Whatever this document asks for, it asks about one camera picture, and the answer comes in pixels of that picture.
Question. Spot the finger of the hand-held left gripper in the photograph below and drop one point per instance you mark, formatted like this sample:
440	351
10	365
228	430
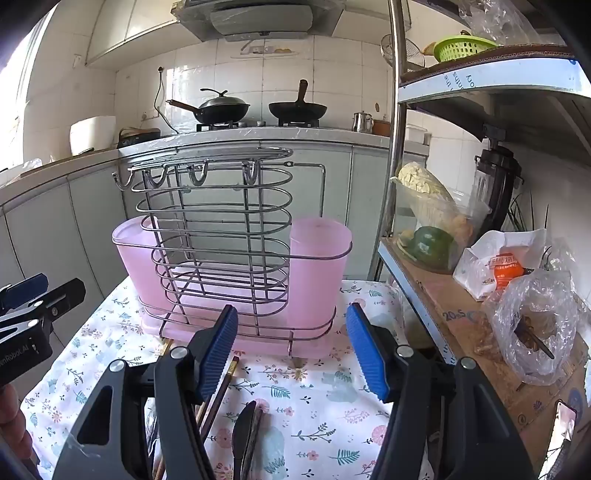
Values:
64	295
27	285

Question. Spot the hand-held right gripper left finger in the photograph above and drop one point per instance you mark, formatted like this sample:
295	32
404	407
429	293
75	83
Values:
219	350

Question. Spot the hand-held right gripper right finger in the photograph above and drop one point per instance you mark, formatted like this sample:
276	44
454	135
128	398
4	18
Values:
367	350

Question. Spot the brown wooden chopstick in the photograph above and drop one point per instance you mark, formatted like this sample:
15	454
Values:
213	410
226	383

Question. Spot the pink plastic utensil cup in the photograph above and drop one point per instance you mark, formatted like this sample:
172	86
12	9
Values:
134	263
318	267

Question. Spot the black plastic knife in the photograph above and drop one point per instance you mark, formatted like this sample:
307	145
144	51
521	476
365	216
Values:
244	438

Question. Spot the person's left hand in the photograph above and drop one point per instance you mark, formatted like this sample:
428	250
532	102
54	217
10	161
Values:
14	415

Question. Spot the pink plastic drip tray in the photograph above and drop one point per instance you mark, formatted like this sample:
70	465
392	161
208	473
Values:
268	339

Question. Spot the grey kitchen cabinets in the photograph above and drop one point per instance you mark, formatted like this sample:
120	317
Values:
69	217

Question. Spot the floral tablecloth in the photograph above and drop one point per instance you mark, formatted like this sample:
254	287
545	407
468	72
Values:
314	415

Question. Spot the brown cardboard sheet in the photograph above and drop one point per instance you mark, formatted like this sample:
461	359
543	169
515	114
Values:
466	332

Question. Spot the green bell pepper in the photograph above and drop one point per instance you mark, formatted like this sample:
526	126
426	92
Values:
431	247

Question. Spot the white plastic bag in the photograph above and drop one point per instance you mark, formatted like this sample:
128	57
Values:
494	258

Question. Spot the clear plastic container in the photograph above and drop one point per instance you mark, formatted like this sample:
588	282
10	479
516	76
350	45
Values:
461	221

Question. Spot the white rice cooker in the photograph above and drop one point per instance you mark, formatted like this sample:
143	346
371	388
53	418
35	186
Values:
92	134

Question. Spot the dark round pot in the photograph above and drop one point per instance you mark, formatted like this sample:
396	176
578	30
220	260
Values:
138	137

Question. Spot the napa cabbage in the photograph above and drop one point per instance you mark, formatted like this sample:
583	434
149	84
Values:
422	184

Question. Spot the green onions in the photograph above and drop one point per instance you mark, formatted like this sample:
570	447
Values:
521	214

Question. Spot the smartphone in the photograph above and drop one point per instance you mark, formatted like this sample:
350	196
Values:
564	427

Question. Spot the black blender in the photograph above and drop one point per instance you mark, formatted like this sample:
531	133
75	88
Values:
496	180

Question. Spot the metal shelving rack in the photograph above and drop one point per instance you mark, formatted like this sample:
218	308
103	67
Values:
399	138

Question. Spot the white plastic box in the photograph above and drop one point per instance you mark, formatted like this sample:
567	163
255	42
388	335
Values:
418	134

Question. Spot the brown pot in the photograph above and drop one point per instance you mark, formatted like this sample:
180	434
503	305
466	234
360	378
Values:
382	128

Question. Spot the stainless steel kettle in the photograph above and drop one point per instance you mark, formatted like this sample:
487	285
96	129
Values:
363	122

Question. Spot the gas stove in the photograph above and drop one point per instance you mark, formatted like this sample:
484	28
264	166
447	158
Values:
258	124

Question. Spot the black wok with lid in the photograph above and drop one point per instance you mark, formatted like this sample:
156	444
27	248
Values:
221	110

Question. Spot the green plastic basket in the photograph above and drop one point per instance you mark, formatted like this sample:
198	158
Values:
464	48

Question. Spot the range hood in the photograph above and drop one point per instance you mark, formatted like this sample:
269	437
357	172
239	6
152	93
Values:
258	16

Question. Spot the crumpled clear plastic bag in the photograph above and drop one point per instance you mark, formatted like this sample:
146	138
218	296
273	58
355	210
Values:
498	16

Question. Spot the white wall cabinet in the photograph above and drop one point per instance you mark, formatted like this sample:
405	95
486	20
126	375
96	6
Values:
134	27

